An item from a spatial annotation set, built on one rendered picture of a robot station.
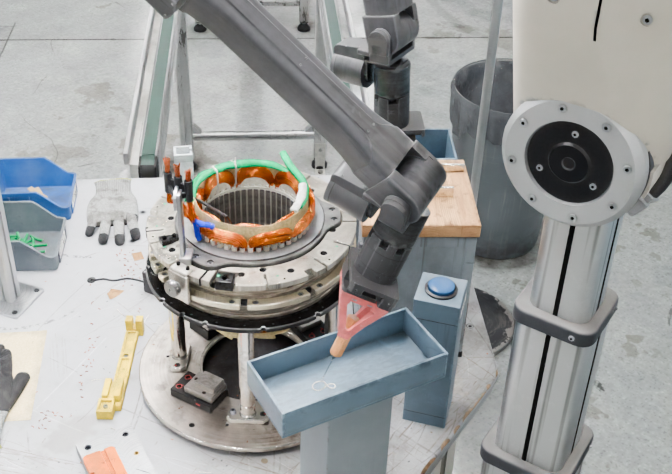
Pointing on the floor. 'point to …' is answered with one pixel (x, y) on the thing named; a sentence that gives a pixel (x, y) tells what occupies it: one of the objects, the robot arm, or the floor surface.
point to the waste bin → (499, 205)
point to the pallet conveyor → (167, 44)
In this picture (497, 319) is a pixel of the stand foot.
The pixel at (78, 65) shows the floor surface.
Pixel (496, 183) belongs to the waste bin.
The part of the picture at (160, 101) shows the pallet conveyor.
